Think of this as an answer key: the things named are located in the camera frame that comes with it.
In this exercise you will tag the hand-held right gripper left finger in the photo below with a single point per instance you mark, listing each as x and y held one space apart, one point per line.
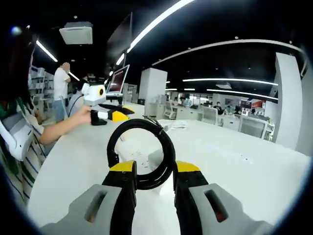
78 210

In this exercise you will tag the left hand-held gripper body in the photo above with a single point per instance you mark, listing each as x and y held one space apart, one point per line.
94 95

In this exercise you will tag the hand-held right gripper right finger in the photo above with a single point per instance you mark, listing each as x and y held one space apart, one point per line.
232 213

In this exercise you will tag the white power strip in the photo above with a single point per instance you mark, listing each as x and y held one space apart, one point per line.
144 159

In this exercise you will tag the white charger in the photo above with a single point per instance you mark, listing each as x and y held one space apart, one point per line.
167 188

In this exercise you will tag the white desk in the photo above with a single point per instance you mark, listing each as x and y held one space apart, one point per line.
232 176

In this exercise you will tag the long ceiling light strip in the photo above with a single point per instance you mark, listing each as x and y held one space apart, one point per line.
156 23

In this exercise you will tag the person's left hand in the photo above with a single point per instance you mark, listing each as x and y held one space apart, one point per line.
84 115

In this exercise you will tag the silver laptop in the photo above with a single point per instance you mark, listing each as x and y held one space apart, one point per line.
119 78

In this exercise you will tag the grey mesh office chair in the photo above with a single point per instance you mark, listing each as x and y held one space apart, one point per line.
209 115
253 127
170 110

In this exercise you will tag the white storage shelf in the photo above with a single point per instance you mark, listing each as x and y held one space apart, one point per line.
40 83

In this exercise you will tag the white ceiling air conditioner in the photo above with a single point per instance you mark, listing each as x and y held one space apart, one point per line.
77 33

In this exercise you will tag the dark hanging ceiling panel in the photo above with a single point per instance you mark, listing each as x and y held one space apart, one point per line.
121 31

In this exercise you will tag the person's dark hair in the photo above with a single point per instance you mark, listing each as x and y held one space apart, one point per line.
14 73

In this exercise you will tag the white worn chest device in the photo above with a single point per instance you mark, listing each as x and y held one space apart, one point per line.
19 144

